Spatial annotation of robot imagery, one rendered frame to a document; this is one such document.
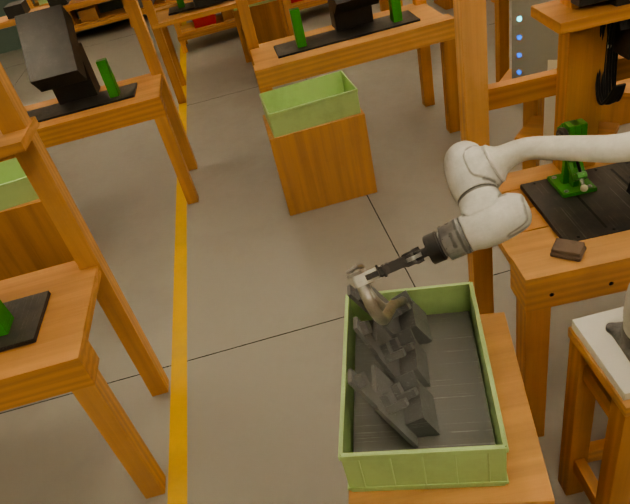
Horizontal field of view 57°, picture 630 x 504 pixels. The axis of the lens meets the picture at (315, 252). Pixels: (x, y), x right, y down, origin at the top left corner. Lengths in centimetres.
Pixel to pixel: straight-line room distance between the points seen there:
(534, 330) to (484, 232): 90
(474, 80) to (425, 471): 139
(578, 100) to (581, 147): 110
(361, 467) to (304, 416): 132
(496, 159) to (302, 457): 174
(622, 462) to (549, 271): 61
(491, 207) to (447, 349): 64
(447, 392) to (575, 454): 73
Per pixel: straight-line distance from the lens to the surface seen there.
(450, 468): 160
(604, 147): 140
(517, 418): 180
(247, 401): 303
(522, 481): 169
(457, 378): 181
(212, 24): 878
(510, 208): 138
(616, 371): 182
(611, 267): 215
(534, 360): 234
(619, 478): 208
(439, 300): 197
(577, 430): 226
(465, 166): 146
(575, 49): 242
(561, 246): 214
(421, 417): 163
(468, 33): 223
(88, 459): 320
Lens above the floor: 224
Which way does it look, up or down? 36 degrees down
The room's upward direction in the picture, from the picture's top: 14 degrees counter-clockwise
